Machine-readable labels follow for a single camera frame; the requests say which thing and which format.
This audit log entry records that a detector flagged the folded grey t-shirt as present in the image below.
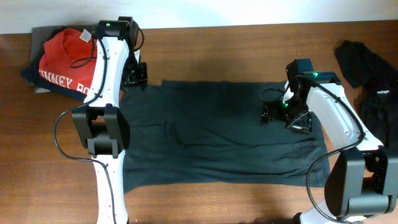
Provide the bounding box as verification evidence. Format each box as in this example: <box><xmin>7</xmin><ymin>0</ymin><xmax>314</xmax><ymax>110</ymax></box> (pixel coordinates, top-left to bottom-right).
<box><xmin>25</xmin><ymin>24</ymin><xmax>97</xmax><ymax>94</ymax></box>

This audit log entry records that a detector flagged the folded orange t-shirt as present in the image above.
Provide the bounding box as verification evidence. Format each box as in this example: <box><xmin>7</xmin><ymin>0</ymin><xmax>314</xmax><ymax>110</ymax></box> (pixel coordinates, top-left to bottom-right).
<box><xmin>39</xmin><ymin>28</ymin><xmax>97</xmax><ymax>97</ymax></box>

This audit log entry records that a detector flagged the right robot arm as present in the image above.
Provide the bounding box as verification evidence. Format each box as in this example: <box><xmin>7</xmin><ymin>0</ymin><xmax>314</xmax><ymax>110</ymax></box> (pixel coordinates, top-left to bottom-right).
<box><xmin>261</xmin><ymin>58</ymin><xmax>397</xmax><ymax>224</ymax></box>

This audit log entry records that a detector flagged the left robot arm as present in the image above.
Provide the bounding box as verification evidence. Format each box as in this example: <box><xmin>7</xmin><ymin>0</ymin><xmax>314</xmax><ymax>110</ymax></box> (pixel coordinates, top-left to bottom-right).
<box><xmin>72</xmin><ymin>16</ymin><xmax>148</xmax><ymax>224</ymax></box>

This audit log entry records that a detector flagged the black clothes pile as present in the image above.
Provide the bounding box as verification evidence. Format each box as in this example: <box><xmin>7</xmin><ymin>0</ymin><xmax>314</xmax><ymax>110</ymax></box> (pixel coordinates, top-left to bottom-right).
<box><xmin>335</xmin><ymin>40</ymin><xmax>397</xmax><ymax>147</ymax></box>

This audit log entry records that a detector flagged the folded navy t-shirt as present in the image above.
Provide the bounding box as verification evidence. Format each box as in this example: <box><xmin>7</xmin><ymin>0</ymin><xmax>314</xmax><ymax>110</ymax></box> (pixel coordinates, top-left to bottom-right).
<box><xmin>21</xmin><ymin>27</ymin><xmax>100</xmax><ymax>102</ymax></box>

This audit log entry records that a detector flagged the dark green t-shirt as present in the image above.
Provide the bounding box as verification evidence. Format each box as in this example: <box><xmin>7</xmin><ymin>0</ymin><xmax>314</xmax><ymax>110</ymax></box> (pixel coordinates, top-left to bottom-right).
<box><xmin>120</xmin><ymin>81</ymin><xmax>330</xmax><ymax>192</ymax></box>

